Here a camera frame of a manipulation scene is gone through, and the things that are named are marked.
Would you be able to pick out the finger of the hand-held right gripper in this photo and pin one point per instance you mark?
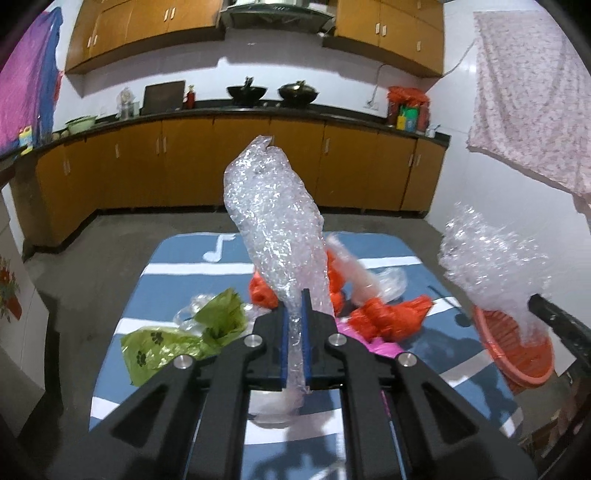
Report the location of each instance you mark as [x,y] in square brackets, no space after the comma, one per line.
[561,323]

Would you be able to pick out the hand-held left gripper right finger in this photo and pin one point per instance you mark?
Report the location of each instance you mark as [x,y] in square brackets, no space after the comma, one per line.
[306,350]

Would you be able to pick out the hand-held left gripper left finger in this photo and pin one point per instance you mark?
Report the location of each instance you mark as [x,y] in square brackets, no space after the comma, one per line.
[285,350]

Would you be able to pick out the orange plastic basket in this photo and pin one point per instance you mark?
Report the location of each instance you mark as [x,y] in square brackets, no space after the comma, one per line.
[512,355]

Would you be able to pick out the orange plastic bag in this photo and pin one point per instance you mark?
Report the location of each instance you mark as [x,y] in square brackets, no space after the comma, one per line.
[263,293]
[392,318]

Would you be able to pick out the small clear bubble wrap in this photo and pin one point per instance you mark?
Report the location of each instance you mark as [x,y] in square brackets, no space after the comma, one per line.
[489,263]

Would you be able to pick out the large clear bubble wrap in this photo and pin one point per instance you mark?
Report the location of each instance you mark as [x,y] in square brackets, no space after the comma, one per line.
[272,217]

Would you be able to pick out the pink plastic bag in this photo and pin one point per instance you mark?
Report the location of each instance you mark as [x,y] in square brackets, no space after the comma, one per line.
[364,339]

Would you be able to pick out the crumpled green plastic bag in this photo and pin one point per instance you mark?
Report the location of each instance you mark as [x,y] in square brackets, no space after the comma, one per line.
[224,316]

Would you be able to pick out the thin clear plastic bag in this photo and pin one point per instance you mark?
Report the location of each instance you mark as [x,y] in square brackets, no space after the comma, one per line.
[189,314]

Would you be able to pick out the blue striped tablecloth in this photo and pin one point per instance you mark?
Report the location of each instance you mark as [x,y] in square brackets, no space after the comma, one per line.
[175,277]

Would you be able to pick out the green paw-print plastic bag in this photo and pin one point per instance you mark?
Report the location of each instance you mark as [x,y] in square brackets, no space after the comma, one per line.
[152,350]

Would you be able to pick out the wooden lower kitchen cabinets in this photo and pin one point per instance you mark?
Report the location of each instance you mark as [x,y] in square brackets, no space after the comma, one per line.
[277,161]

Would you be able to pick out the pink floral hanging cloth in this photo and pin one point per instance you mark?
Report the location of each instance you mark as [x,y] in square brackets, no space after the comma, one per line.
[526,101]

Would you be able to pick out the black kitchen countertop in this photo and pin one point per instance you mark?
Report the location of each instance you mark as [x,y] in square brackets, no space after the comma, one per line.
[332,114]

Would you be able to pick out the green and yellow box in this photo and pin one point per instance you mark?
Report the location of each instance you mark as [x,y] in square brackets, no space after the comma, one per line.
[406,119]

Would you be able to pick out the black wok with lid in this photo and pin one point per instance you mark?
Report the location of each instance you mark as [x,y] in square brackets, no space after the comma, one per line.
[298,94]

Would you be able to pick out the black wok with utensil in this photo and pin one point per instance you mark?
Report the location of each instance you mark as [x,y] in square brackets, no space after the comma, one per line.
[247,94]

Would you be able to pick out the white cabinet with flower picture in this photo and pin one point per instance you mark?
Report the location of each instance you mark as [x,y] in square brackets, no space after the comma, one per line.
[18,350]

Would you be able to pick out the red bottle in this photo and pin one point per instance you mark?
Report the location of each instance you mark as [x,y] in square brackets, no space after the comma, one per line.
[189,99]

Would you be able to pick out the orange bag on countertop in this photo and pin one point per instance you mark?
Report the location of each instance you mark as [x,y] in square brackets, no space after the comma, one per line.
[408,97]

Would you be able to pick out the brown cutting board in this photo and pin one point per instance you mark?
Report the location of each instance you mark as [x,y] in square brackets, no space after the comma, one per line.
[162,98]

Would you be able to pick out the clear glass jar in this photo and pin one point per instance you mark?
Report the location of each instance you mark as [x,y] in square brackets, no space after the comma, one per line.
[127,106]

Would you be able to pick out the green bowl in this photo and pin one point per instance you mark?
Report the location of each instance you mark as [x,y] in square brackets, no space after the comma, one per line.
[81,124]

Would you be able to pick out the colourful small box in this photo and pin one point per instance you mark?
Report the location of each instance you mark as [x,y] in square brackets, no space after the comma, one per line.
[25,141]

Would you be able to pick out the metal range hood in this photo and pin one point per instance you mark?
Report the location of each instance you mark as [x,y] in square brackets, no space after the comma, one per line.
[277,14]

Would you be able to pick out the purple hanging cloth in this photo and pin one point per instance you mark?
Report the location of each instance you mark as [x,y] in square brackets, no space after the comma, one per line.
[25,78]

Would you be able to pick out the short wooden wall cabinet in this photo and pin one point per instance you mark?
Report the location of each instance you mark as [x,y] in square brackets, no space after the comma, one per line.
[392,32]

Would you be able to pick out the long wooden wall cabinet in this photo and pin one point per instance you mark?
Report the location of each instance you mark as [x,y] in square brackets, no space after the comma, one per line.
[138,27]

